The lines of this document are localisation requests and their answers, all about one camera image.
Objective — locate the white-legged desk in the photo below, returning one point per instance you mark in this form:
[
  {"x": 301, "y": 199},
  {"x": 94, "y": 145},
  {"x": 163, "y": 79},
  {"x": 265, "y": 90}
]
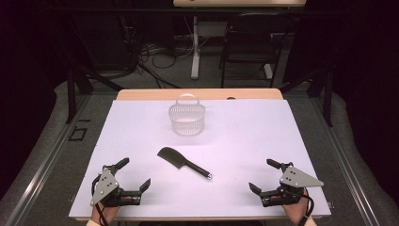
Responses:
[{"x": 195, "y": 47}]

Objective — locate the wooden table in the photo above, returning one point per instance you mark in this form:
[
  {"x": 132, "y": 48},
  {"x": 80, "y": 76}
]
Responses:
[{"x": 207, "y": 93}]

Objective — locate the black chair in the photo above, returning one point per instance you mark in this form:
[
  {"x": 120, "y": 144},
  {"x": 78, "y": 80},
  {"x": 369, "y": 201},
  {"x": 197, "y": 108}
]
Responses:
[{"x": 251, "y": 47}]

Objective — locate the grey metal floor rail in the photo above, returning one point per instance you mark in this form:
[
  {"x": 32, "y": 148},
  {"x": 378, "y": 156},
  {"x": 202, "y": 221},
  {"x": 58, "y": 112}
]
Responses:
[
  {"x": 345, "y": 169},
  {"x": 40, "y": 175}
]

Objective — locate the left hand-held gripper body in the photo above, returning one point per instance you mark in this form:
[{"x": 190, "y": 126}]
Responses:
[{"x": 105, "y": 188}]

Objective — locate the black metal stand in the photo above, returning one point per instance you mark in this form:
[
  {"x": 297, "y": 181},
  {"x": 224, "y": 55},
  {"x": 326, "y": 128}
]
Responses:
[
  {"x": 71, "y": 94},
  {"x": 327, "y": 94}
]

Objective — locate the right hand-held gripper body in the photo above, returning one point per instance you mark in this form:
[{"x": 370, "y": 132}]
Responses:
[{"x": 296, "y": 179}]

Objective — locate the person's right hand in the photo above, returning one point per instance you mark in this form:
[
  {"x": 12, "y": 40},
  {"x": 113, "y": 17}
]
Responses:
[{"x": 296, "y": 212}]

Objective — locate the person's left hand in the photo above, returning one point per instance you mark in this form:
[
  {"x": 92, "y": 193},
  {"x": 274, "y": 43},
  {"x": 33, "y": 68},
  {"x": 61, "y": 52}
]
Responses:
[{"x": 105, "y": 214}]

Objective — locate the white table mat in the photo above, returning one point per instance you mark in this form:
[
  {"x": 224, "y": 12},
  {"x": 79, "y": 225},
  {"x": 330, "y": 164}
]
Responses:
[{"x": 238, "y": 141}]

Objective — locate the white plastic basket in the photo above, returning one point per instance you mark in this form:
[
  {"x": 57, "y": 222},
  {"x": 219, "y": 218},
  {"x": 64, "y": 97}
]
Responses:
[{"x": 187, "y": 121}]

